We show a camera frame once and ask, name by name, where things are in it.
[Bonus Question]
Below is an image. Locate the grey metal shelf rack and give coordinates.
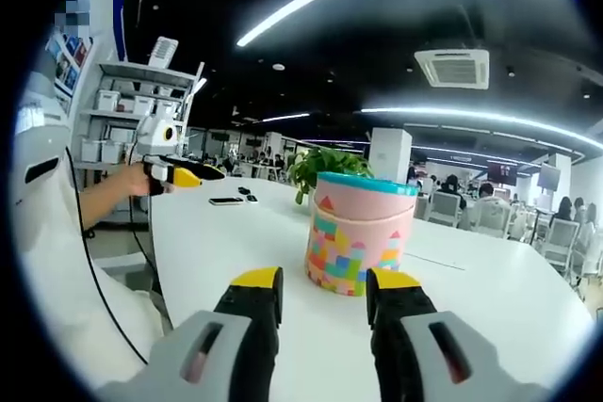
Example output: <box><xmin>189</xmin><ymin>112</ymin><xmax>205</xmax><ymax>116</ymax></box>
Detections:
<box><xmin>73</xmin><ymin>61</ymin><xmax>206</xmax><ymax>224</ymax></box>

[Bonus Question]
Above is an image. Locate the dark hanging sign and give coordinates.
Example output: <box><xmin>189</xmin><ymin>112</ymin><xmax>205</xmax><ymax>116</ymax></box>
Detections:
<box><xmin>486</xmin><ymin>160</ymin><xmax>517</xmax><ymax>186</ymax></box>

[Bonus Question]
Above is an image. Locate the white chest-worn device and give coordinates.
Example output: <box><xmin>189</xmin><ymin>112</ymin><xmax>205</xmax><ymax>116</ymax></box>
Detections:
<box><xmin>11</xmin><ymin>43</ymin><xmax>72</xmax><ymax>215</ymax></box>

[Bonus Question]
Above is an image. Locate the white table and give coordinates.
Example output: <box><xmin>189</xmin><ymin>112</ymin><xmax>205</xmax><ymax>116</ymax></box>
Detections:
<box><xmin>149</xmin><ymin>175</ymin><xmax>595</xmax><ymax>402</ymax></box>

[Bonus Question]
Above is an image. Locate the thin curved ceiling light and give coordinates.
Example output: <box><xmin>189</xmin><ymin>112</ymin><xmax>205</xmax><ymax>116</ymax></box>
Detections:
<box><xmin>360</xmin><ymin>107</ymin><xmax>603</xmax><ymax>149</ymax></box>

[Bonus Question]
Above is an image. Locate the wall poster board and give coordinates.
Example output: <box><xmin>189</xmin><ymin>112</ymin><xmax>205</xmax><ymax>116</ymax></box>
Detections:
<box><xmin>46</xmin><ymin>32</ymin><xmax>95</xmax><ymax>97</ymax></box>

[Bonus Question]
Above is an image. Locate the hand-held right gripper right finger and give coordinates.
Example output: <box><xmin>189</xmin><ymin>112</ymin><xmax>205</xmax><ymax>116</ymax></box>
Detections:
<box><xmin>366</xmin><ymin>266</ymin><xmax>555</xmax><ymax>402</ymax></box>

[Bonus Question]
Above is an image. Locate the person's left hand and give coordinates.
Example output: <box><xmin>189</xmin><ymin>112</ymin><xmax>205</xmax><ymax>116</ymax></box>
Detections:
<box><xmin>118</xmin><ymin>160</ymin><xmax>176</xmax><ymax>199</ymax></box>

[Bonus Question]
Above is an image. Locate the ceiling air conditioner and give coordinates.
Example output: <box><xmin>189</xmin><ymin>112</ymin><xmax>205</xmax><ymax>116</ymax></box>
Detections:
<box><xmin>413</xmin><ymin>47</ymin><xmax>491</xmax><ymax>90</ymax></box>

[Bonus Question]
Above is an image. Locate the row of white office chairs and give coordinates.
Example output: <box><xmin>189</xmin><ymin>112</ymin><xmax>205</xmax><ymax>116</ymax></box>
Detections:
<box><xmin>416</xmin><ymin>187</ymin><xmax>603</xmax><ymax>285</ymax></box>

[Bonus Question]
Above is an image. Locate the pink toy storage bucket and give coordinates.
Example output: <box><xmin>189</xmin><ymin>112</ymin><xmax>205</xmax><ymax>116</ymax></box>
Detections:
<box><xmin>303</xmin><ymin>170</ymin><xmax>420</xmax><ymax>298</ymax></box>

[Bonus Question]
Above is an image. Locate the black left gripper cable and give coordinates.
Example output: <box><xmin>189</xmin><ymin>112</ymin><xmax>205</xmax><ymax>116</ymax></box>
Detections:
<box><xmin>129</xmin><ymin>194</ymin><xmax>161</xmax><ymax>295</ymax></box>

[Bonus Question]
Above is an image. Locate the row of white storage bins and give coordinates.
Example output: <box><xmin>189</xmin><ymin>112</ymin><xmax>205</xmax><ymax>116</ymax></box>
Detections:
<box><xmin>79</xmin><ymin>88</ymin><xmax>183</xmax><ymax>164</ymax></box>

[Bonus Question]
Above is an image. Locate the white slatted device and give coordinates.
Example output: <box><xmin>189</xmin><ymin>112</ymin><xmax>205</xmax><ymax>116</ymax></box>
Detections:
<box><xmin>147</xmin><ymin>36</ymin><xmax>180</xmax><ymax>69</ymax></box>

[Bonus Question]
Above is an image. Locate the grey display screen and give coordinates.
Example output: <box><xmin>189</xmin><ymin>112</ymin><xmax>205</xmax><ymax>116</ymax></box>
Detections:
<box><xmin>538</xmin><ymin>162</ymin><xmax>562</xmax><ymax>191</ymax></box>

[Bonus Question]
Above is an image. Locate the potted green plant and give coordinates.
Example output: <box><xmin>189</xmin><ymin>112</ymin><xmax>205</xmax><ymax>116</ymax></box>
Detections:
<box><xmin>286</xmin><ymin>146</ymin><xmax>376</xmax><ymax>208</ymax></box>

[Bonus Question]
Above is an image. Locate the black chest device cable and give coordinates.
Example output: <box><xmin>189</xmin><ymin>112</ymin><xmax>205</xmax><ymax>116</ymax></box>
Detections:
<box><xmin>63</xmin><ymin>145</ymin><xmax>150</xmax><ymax>366</ymax></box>

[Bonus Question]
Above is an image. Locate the person in white shirt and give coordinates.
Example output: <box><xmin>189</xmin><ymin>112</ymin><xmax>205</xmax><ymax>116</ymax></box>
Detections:
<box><xmin>18</xmin><ymin>194</ymin><xmax>166</xmax><ymax>389</ymax></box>

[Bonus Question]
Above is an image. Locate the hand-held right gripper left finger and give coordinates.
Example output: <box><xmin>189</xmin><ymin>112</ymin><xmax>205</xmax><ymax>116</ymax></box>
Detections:
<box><xmin>96</xmin><ymin>265</ymin><xmax>285</xmax><ymax>402</ymax></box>

